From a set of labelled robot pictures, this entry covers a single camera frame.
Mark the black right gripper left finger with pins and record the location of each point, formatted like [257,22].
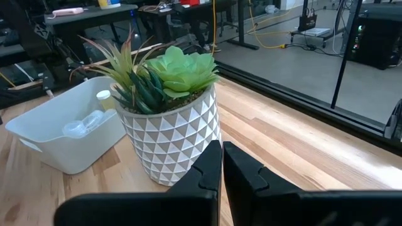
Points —
[157,208]

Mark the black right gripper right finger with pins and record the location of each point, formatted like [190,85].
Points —
[282,207]

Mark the clear plastic pill bottle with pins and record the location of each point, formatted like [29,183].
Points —
[78,127]

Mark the yellow pill bottle white cap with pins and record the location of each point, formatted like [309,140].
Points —
[105,100]

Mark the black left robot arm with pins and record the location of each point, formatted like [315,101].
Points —
[53,59]

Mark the white plastic basket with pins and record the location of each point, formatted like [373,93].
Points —
[47,125]

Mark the succulent plant in white pot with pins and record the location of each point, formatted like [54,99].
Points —
[169,138]

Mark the black tripod stand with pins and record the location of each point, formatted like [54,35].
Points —
[345,50]

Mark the person's shoe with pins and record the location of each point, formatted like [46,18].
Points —
[215,49]

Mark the low cart with white sheet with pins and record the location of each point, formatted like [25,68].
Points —
[315,31]

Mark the black bag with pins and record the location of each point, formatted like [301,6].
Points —
[307,22]

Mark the black desk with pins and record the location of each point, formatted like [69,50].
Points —
[241,22]

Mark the black equipment cabinet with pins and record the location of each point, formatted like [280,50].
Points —
[377,37]

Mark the black side table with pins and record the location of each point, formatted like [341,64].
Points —
[91,15]

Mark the red box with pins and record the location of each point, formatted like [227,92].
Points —
[188,2]

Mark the yellow and blue container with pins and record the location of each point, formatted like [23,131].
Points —
[108,3]

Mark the pink flat object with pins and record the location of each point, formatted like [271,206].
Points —
[67,11]

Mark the black aluminium table frame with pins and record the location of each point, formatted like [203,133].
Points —
[282,96]

